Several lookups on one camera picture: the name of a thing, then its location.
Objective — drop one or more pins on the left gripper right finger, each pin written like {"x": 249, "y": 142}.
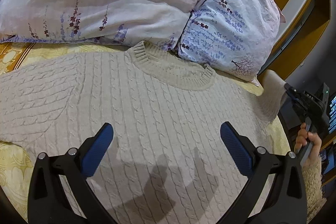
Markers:
{"x": 286, "y": 201}

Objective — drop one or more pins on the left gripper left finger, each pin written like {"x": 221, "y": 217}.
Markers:
{"x": 47, "y": 201}

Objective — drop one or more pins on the beige cable-knit sweater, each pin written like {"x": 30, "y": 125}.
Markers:
{"x": 167, "y": 162}

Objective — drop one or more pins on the fluffy cream sleeve forearm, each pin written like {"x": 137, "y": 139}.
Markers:
{"x": 313, "y": 185}

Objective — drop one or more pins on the person's right hand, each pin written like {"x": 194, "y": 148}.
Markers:
{"x": 304, "y": 138}

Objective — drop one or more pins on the lit screen device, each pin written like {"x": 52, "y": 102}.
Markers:
{"x": 331, "y": 113}

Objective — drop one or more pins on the yellow patterned bedspread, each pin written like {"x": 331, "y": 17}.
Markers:
{"x": 16, "y": 167}

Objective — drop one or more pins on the floral lavender pillow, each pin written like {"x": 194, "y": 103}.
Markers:
{"x": 235, "y": 36}

